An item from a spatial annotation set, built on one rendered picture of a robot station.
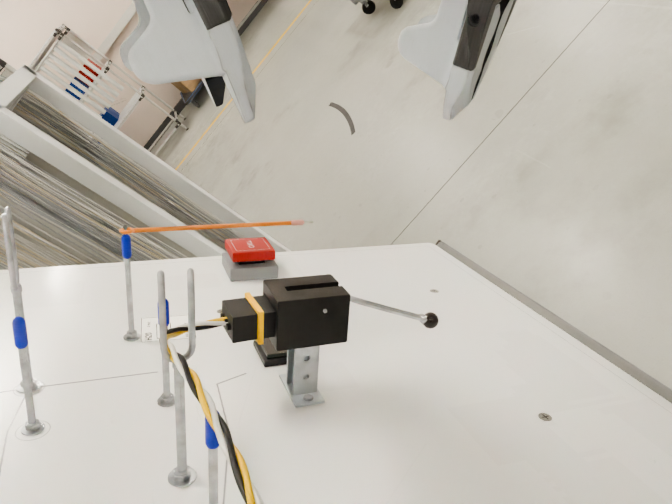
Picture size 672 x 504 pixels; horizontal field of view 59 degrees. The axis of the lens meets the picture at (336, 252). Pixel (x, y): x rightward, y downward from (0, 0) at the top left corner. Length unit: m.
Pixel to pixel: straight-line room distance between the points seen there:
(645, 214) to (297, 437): 1.57
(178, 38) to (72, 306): 0.37
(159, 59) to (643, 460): 0.41
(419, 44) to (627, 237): 1.50
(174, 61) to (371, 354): 0.32
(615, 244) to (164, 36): 1.65
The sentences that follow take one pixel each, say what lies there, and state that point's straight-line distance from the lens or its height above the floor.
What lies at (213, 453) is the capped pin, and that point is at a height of 1.21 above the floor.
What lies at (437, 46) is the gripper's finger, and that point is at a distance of 0.43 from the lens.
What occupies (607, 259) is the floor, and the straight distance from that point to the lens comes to 1.86.
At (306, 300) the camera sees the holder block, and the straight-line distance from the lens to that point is 0.43.
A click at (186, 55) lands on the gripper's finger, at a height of 1.33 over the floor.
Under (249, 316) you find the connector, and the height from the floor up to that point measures 1.19.
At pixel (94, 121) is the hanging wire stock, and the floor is 1.28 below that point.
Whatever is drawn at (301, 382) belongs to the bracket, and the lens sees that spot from 0.47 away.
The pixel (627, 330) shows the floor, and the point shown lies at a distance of 1.71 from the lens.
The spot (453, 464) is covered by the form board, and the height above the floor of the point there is 1.04.
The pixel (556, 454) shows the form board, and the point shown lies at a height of 0.98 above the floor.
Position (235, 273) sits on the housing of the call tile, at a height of 1.12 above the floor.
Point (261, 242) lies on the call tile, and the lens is 0.71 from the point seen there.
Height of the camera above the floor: 1.37
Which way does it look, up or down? 29 degrees down
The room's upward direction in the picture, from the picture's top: 54 degrees counter-clockwise
